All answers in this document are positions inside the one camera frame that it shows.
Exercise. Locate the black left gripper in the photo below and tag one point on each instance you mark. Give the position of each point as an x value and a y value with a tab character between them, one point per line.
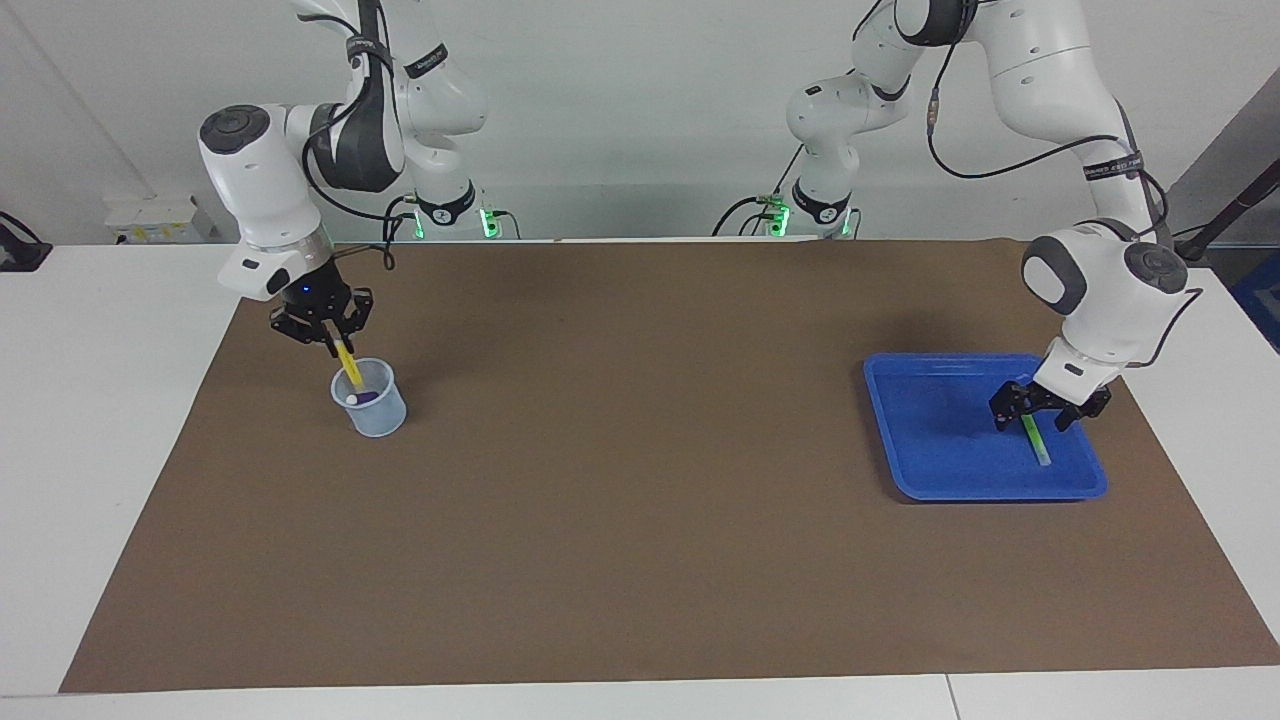
1045	400

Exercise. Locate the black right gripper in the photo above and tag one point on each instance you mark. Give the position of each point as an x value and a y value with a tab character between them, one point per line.
320	298

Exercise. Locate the green pen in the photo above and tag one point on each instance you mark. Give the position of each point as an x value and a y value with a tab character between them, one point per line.
1038	445

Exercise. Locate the yellow pen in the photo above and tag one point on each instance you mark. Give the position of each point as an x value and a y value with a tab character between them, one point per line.
348	368

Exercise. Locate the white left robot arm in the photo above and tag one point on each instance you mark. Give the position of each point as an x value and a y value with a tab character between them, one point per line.
1040	60

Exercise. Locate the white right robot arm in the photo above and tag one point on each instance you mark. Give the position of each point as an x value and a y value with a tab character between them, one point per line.
260	170

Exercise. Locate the translucent plastic cup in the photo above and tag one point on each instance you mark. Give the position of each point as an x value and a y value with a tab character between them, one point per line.
380	420

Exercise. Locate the blue plastic tray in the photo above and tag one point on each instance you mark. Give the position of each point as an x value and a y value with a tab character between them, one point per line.
930	450

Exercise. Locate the white power strip box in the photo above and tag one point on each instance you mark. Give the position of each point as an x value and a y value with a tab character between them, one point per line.
150	220

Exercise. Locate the blue crate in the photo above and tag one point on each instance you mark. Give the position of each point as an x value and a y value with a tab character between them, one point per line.
1262	300

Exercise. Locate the black stand pole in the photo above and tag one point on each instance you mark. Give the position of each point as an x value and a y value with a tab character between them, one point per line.
1230	215

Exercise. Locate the brown table mat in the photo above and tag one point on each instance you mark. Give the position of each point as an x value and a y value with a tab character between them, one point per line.
640	520

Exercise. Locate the black clamp mount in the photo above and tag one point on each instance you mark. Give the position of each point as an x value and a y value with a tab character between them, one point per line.
20	255

